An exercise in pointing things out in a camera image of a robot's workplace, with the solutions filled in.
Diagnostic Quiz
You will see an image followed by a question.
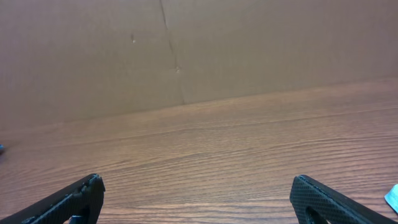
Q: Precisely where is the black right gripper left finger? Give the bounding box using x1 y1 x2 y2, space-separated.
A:
1 174 106 224

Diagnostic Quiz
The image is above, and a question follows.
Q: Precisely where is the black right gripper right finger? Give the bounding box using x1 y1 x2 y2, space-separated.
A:
290 175 397 224

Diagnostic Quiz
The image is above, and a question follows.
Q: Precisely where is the light blue shirt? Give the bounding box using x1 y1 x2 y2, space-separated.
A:
384 184 398 213

